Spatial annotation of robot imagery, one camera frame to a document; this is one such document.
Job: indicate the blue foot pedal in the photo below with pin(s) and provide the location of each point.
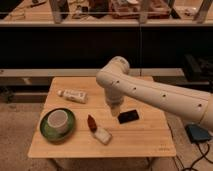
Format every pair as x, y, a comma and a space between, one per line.
197, 134

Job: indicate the white cup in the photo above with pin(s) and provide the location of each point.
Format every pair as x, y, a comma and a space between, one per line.
58, 120

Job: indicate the white tube bottle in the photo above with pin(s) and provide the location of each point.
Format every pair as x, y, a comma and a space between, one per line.
73, 95

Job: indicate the red brown small bottle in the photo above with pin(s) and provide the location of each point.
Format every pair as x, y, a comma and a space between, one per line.
91, 123

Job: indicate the wooden folding table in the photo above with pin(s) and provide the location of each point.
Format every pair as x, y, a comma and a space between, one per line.
149, 136

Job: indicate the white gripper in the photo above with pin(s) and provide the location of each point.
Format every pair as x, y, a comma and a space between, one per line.
114, 103

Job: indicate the long wooden shelf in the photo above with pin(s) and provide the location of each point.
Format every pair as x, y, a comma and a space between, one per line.
106, 13

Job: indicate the black phone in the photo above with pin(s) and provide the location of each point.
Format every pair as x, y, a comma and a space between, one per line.
128, 116

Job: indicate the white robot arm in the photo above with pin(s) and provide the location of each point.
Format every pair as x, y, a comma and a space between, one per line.
192, 105

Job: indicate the green plate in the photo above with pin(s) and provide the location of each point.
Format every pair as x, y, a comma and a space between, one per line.
50, 134

